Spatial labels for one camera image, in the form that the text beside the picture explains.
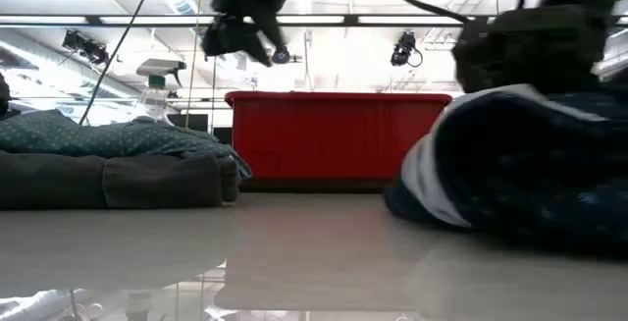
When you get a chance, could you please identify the navy blue garment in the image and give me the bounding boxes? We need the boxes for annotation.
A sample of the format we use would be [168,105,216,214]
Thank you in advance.
[385,83,628,258]

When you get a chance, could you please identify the red plastic laundry bin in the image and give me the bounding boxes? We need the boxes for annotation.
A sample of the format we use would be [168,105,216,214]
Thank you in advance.
[224,90,453,192]

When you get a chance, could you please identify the teal patterned shirt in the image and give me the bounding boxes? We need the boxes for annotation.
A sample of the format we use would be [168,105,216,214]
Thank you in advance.
[0,109,254,180]

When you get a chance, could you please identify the dark grey shorts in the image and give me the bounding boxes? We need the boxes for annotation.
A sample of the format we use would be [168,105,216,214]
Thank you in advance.
[0,149,241,210]

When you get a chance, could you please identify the black monitor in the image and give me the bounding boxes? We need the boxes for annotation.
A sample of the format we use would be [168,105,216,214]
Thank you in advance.
[166,113,210,134]

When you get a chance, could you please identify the clear spray bottle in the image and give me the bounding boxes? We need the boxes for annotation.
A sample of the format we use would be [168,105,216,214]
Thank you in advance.
[131,58,187,125]

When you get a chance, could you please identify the black mounted rig device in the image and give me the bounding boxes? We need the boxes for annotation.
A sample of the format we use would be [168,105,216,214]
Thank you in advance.
[62,29,110,66]

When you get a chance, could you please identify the black overhead frame bar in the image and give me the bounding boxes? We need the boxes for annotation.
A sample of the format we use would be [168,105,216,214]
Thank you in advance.
[0,13,497,28]

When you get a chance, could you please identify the black overhead camera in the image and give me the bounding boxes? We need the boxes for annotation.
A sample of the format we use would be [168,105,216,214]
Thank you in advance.
[390,30,424,69]

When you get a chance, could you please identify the thin black diagonal cable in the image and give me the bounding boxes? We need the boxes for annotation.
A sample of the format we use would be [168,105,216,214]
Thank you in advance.
[78,0,156,126]

